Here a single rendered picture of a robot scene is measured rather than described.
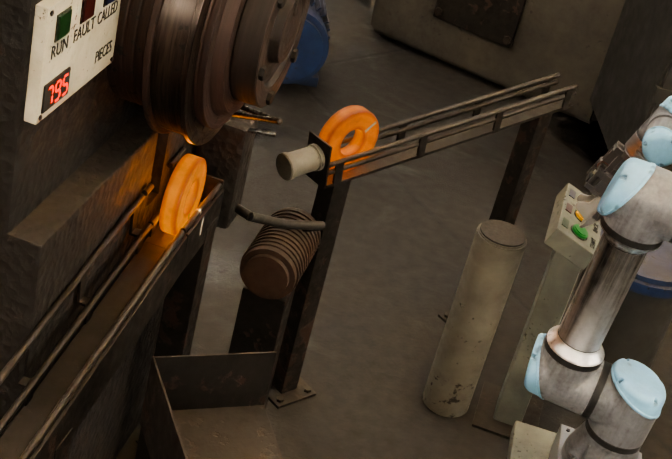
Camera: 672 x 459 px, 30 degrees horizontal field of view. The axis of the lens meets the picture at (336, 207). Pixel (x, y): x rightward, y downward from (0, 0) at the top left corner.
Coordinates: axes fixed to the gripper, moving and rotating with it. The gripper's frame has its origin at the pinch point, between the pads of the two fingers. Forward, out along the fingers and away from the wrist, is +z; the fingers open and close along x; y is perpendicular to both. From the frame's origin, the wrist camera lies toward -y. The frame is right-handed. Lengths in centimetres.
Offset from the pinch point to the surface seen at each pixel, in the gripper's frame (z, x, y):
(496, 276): 23.1, 2.1, 7.7
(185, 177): 9, 65, 76
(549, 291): 20.7, -2.6, -5.1
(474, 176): 69, -128, 8
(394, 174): 78, -111, 31
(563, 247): 5.8, 4.4, 1.4
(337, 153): 14, 16, 55
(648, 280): 12.1, -21.2, -26.0
